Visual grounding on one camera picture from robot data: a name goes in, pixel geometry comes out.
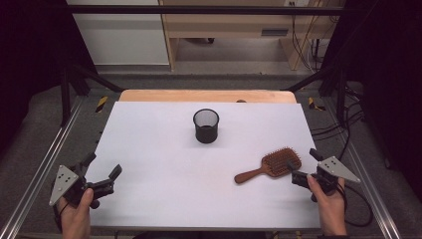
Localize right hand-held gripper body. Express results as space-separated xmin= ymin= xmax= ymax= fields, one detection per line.
xmin=291 ymin=155 xmax=361 ymax=203

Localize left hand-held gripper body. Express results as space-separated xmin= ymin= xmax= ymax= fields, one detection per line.
xmin=49 ymin=158 xmax=115 ymax=210

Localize brown wooden hairbrush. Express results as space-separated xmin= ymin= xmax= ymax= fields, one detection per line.
xmin=233 ymin=146 xmax=303 ymax=185

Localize black mesh pen cup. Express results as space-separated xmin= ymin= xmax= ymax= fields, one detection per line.
xmin=192 ymin=108 xmax=221 ymax=144

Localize person's left hand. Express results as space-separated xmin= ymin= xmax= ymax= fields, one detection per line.
xmin=57 ymin=187 xmax=95 ymax=239

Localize person's right hand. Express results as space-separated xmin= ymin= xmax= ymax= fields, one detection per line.
xmin=307 ymin=174 xmax=348 ymax=237

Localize yellow black tape marker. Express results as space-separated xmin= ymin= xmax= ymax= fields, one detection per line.
xmin=95 ymin=96 xmax=109 ymax=114
xmin=308 ymin=97 xmax=326 ymax=113

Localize light wooden table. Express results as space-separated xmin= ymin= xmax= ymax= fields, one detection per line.
xmin=118 ymin=89 xmax=298 ymax=104

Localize black curtain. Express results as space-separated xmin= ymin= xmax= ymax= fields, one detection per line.
xmin=322 ymin=0 xmax=422 ymax=193
xmin=0 ymin=0 xmax=98 ymax=150

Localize white cabinet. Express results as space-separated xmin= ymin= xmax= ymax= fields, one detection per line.
xmin=66 ymin=0 xmax=171 ymax=67

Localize light wooden desk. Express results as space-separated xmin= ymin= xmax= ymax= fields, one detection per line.
xmin=158 ymin=0 xmax=346 ymax=72

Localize aluminium rail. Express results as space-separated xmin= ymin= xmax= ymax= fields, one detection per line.
xmin=322 ymin=98 xmax=402 ymax=239
xmin=0 ymin=96 xmax=86 ymax=239

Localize black floor cables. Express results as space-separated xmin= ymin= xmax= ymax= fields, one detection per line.
xmin=310 ymin=83 xmax=366 ymax=160

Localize black wrist strap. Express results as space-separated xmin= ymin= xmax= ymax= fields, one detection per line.
xmin=53 ymin=202 xmax=71 ymax=232

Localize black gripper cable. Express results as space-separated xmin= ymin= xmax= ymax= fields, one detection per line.
xmin=336 ymin=180 xmax=374 ymax=228

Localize black frame brace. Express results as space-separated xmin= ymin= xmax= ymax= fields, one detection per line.
xmin=60 ymin=64 xmax=125 ymax=127
xmin=281 ymin=64 xmax=347 ymax=125

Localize hanging desk cables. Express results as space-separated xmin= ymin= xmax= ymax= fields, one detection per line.
xmin=291 ymin=0 xmax=332 ymax=73

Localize black frame crossbar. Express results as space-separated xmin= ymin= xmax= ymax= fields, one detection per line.
xmin=66 ymin=4 xmax=346 ymax=16

